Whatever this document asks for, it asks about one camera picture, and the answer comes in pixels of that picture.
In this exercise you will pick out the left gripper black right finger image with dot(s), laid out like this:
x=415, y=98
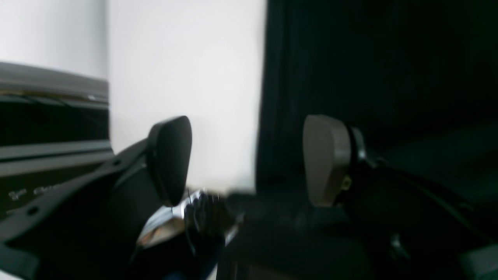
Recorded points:
x=411, y=227

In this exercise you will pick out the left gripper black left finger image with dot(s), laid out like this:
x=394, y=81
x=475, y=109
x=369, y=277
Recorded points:
x=88, y=228

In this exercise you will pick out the black printed T-shirt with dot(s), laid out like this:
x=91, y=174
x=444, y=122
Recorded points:
x=418, y=78

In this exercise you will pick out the aluminium frame rack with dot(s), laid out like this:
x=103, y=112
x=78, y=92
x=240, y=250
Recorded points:
x=54, y=126

